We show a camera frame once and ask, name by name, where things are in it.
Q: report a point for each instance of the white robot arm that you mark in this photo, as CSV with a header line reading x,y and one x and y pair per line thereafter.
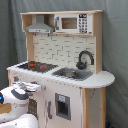
x,y
18,117

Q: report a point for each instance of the grey range hood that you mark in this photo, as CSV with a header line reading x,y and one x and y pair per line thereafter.
x,y
39,26

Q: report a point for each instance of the black toy stovetop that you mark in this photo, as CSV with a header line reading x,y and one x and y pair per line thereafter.
x,y
37,66

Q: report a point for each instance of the white cabinet door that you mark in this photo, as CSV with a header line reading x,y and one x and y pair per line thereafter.
x,y
63,106

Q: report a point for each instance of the toy microwave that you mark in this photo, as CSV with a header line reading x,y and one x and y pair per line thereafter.
x,y
74,23

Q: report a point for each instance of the wooden toy kitchen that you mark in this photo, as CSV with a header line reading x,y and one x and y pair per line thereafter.
x,y
72,50

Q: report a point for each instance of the grey toy sink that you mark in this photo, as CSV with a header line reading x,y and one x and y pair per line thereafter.
x,y
73,74

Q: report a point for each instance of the left stove knob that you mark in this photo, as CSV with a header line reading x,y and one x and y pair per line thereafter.
x,y
16,79

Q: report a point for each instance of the toy oven door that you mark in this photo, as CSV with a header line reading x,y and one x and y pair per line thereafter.
x,y
32,107

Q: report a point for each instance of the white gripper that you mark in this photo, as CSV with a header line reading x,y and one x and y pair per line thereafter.
x,y
23,90

